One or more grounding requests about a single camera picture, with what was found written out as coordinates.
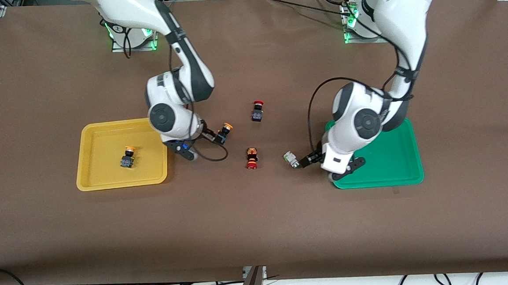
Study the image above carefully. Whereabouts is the yellow push button black body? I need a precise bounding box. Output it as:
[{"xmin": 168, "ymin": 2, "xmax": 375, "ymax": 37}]
[
  {"xmin": 216, "ymin": 123, "xmax": 235, "ymax": 145},
  {"xmin": 119, "ymin": 145, "xmax": 138, "ymax": 170}
]

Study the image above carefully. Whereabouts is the green push button orange base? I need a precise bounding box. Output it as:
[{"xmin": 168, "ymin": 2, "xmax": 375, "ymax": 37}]
[{"xmin": 283, "ymin": 151, "xmax": 301, "ymax": 170}]

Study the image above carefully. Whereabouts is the red push button orange body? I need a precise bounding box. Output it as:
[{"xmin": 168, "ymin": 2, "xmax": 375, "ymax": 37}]
[{"xmin": 245, "ymin": 147, "xmax": 261, "ymax": 170}]

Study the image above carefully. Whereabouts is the red push button black body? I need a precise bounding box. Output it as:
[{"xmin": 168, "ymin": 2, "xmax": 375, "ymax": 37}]
[{"xmin": 250, "ymin": 100, "xmax": 266, "ymax": 123}]

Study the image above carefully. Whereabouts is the green plastic tray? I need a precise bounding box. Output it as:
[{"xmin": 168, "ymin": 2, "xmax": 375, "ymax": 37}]
[{"xmin": 325, "ymin": 115, "xmax": 425, "ymax": 190}]

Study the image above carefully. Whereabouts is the brown table cover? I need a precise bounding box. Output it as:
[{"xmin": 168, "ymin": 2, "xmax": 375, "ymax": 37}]
[{"xmin": 0, "ymin": 0, "xmax": 508, "ymax": 285}]

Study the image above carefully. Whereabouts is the yellow plastic tray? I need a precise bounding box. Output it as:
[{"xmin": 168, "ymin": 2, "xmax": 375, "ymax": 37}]
[{"xmin": 73, "ymin": 117, "xmax": 171, "ymax": 192}]

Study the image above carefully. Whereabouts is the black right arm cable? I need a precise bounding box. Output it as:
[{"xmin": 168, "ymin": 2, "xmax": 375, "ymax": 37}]
[{"xmin": 166, "ymin": 39, "xmax": 230, "ymax": 164}]

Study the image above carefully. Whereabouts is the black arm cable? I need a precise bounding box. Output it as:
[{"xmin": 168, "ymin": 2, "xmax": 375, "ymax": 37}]
[
  {"xmin": 304, "ymin": 73, "xmax": 396, "ymax": 157},
  {"xmin": 166, "ymin": 39, "xmax": 230, "ymax": 164}
]

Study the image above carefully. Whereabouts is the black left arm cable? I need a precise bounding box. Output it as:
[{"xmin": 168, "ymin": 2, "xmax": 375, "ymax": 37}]
[{"xmin": 304, "ymin": 73, "xmax": 396, "ymax": 157}]

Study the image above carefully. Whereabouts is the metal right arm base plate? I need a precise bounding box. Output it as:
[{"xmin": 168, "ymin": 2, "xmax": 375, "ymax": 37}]
[{"xmin": 111, "ymin": 34, "xmax": 159, "ymax": 53}]

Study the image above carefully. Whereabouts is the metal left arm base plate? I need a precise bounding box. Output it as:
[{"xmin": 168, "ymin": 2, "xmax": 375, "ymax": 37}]
[{"xmin": 342, "ymin": 0, "xmax": 390, "ymax": 45}]

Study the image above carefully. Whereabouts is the white table bracket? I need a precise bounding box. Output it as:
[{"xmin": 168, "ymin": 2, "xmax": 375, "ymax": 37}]
[{"xmin": 242, "ymin": 265, "xmax": 267, "ymax": 280}]

